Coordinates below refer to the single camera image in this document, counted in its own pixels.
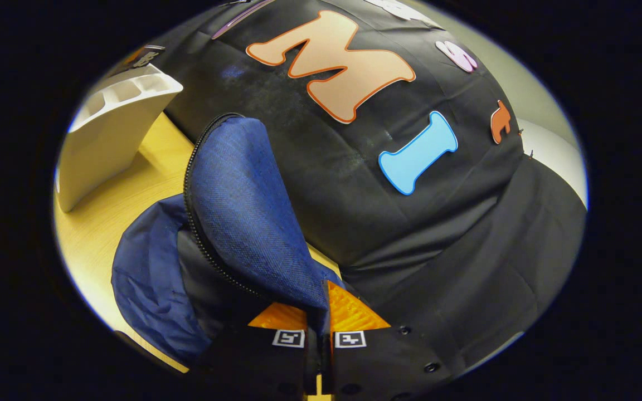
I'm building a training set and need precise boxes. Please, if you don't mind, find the blue schoolbag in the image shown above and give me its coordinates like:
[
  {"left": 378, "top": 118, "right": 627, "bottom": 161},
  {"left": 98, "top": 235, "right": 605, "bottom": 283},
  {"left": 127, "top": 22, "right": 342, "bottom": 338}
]
[{"left": 110, "top": 114, "right": 345, "bottom": 369}]

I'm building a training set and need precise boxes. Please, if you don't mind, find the black backdrop cloth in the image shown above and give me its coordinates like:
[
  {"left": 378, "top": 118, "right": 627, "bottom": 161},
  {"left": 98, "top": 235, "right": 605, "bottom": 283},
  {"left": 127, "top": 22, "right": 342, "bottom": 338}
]
[{"left": 115, "top": 0, "right": 588, "bottom": 386}]

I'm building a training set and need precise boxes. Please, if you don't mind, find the white bookshelf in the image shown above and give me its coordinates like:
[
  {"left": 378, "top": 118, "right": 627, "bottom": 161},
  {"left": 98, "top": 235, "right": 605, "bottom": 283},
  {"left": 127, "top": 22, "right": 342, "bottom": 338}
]
[{"left": 55, "top": 63, "right": 184, "bottom": 214}]

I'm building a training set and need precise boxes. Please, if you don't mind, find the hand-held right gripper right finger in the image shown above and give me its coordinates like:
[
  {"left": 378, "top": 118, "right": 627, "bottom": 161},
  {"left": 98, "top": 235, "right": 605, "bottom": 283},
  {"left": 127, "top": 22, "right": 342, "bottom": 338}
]
[{"left": 325, "top": 280, "right": 456, "bottom": 401}]

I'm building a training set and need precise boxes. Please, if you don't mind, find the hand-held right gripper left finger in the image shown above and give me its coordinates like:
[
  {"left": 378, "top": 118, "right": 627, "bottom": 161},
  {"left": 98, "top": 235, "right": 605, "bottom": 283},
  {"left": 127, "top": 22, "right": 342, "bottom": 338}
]
[{"left": 196, "top": 302, "right": 323, "bottom": 401}]

